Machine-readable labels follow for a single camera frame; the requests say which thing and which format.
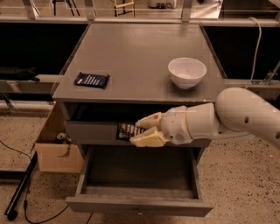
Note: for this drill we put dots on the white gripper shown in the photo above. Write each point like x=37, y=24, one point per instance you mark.
x=174, y=124

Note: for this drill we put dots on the brown chocolate rxbar wrapper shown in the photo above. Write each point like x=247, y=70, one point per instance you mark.
x=125, y=131

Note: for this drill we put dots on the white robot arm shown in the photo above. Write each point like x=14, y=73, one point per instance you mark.
x=237, y=113

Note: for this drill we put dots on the open grey lower drawer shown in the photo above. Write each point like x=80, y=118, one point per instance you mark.
x=144, y=181

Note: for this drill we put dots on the grey wooden drawer cabinet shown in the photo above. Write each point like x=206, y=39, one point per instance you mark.
x=136, y=57

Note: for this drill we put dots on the closed grey upper drawer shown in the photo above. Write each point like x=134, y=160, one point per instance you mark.
x=94, y=133

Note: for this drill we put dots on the blue rxbar wrapper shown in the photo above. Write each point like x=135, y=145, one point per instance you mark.
x=92, y=80

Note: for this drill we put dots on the white ceramic bowl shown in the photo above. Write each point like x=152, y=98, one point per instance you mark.
x=186, y=72

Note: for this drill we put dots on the cardboard box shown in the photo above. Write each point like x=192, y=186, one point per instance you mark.
x=55, y=155

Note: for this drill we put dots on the metal soda can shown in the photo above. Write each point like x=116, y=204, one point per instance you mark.
x=61, y=136

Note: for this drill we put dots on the black pole on floor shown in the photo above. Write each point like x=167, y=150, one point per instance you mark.
x=22, y=178

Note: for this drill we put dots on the black cloth on rail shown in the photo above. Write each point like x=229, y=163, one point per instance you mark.
x=17, y=74

